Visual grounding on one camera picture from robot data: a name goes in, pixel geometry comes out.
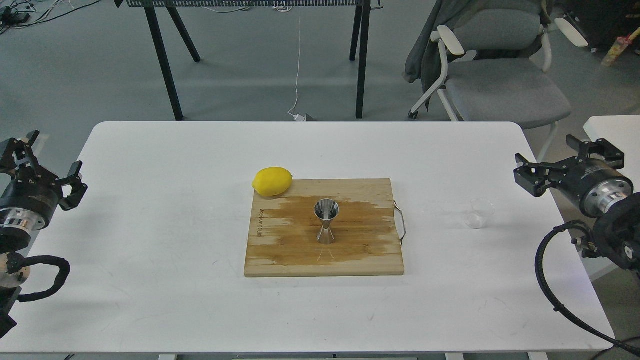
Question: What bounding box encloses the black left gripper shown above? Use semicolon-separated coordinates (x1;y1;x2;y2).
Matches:
0;130;89;231

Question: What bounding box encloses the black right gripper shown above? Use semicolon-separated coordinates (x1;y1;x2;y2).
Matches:
513;134;634;218

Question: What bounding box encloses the small clear glass cup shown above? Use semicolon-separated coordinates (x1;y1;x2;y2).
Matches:
463;198;495;230

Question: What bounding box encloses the steel double jigger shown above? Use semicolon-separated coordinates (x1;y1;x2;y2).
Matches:
314;198;339;245

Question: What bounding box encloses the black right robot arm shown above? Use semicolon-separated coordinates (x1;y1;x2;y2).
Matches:
513;135;640;271

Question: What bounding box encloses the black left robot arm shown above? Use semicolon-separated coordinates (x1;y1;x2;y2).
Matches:
0;130;89;337

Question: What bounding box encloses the white side table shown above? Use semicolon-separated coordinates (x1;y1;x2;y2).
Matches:
583;114;640;180

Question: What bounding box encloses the grey office chair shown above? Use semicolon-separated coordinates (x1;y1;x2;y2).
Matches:
407;0;572;162

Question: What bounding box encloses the dark grey jacket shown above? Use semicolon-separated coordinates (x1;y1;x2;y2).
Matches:
402;0;494;92

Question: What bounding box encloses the yellow lemon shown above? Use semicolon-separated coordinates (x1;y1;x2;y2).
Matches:
251;167;293;198

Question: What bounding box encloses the wooden cutting board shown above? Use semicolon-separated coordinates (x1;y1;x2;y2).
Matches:
244;178;405;278

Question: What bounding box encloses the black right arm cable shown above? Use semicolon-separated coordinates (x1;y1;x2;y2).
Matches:
534;221;640;357

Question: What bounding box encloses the white cable on floor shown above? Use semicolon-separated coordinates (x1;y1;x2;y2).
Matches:
288;5;307;122

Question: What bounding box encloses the black metal table frame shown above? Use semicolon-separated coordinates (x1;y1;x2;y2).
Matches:
114;0;382;122

